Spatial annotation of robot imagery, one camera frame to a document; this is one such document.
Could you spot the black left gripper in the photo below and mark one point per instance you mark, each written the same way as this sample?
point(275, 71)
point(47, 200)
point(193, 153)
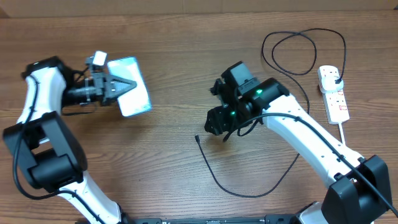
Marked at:
point(102, 81)

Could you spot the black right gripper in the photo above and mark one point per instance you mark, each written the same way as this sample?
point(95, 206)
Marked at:
point(217, 119)

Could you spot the smartphone with blue screen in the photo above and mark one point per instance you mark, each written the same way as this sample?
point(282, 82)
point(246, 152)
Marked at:
point(134, 98)

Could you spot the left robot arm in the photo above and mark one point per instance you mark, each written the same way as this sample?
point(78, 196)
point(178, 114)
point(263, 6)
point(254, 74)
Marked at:
point(46, 152)

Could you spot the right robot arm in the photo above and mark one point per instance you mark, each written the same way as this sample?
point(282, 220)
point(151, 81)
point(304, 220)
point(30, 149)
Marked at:
point(358, 189)

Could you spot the white charger plug adapter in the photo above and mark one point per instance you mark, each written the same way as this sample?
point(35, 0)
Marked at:
point(330, 84)

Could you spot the white power strip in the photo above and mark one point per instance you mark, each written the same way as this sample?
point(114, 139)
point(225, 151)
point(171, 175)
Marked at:
point(335, 103)

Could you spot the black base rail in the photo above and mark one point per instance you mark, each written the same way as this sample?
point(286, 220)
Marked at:
point(214, 220)

